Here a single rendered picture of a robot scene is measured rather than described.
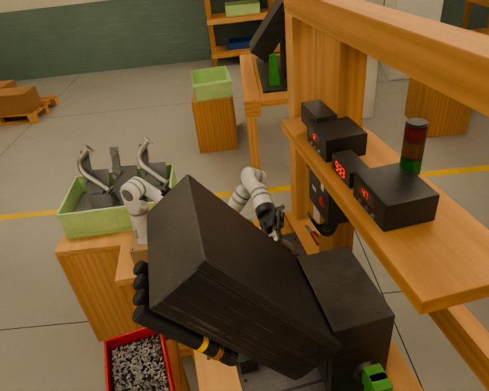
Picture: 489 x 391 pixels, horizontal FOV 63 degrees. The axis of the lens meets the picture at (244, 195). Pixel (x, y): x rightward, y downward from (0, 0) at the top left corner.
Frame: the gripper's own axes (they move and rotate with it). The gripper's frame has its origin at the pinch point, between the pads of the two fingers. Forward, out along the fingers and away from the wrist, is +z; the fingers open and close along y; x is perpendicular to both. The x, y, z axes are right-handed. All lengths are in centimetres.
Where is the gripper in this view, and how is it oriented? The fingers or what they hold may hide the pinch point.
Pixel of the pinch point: (275, 239)
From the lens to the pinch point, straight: 140.6
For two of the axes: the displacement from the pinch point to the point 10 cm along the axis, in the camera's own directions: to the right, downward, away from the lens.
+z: 2.3, 7.3, -6.4
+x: 7.3, 3.0, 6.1
